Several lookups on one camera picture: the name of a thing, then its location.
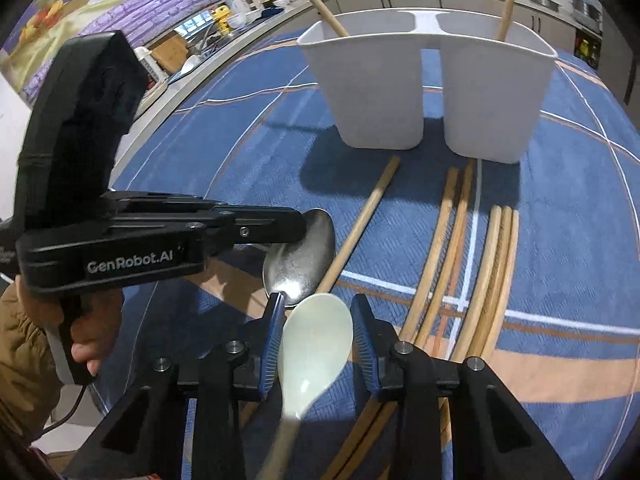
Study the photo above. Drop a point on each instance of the person's left hand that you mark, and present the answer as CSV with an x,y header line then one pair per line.
x,y
100,320

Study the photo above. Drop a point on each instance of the dark patterned wooden chopstick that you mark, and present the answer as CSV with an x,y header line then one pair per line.
x,y
367,210

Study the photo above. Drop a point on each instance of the white bowl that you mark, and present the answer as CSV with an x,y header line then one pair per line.
x,y
237,20

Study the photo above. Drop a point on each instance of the white ceramic spoon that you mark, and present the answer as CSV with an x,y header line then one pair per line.
x,y
312,350

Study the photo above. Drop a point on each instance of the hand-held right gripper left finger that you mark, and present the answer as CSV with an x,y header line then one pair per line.
x,y
271,345

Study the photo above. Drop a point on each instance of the yellow countertop item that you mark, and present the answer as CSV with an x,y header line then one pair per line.
x,y
222,15

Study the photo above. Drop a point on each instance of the white two-compartment utensil holder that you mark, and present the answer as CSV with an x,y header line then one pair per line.
x,y
380,90

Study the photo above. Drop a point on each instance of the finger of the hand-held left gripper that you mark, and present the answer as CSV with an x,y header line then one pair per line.
x,y
270,232
160,207

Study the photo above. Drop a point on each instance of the steel steamer pot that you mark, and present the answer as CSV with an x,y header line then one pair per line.
x,y
584,10

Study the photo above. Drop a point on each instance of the white rice cooker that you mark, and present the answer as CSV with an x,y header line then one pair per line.
x,y
150,65

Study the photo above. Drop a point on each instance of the tall grey cabinet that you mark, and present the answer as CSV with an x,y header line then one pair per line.
x,y
617,55

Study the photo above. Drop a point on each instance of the metal spoon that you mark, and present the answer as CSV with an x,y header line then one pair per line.
x,y
300,260

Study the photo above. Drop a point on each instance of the blue plaid tablecloth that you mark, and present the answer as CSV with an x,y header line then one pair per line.
x,y
550,210

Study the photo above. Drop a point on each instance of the blue bowl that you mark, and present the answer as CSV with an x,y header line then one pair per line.
x,y
272,12

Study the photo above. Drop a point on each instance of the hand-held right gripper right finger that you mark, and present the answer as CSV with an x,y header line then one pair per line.
x,y
362,345

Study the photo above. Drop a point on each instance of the wooden cutting board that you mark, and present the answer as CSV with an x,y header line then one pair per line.
x,y
172,55

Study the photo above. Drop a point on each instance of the flower landscape wall mural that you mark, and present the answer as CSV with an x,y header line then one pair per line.
x,y
125,5

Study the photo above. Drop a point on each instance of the shelf of bottles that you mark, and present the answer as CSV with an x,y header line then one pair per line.
x,y
587,50

